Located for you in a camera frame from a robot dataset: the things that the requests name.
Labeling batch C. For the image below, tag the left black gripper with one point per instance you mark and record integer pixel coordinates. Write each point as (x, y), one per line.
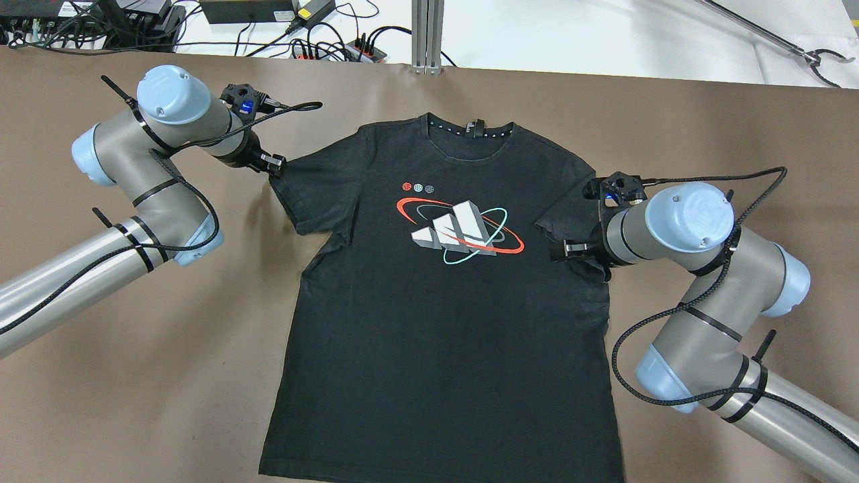
(245, 152)

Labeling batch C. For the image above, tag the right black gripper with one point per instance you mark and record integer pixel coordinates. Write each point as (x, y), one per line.
(596, 249)

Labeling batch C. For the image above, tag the black graphic t-shirt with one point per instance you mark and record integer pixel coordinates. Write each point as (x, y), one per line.
(433, 339)

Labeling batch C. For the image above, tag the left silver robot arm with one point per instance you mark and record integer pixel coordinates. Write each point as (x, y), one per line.
(172, 111)

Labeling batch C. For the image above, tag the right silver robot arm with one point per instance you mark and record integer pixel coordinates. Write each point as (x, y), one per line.
(687, 356)

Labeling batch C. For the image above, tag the black power strip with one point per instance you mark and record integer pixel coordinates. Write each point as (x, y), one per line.
(352, 53)

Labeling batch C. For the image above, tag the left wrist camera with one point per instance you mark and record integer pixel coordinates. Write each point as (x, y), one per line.
(246, 102)

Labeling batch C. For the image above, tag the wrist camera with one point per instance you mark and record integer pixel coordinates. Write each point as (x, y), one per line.
(615, 192)
(246, 102)

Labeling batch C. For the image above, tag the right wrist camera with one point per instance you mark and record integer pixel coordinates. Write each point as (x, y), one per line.
(615, 192)

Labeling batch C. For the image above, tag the aluminium frame post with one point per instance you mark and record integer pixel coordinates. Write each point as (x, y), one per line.
(426, 36)

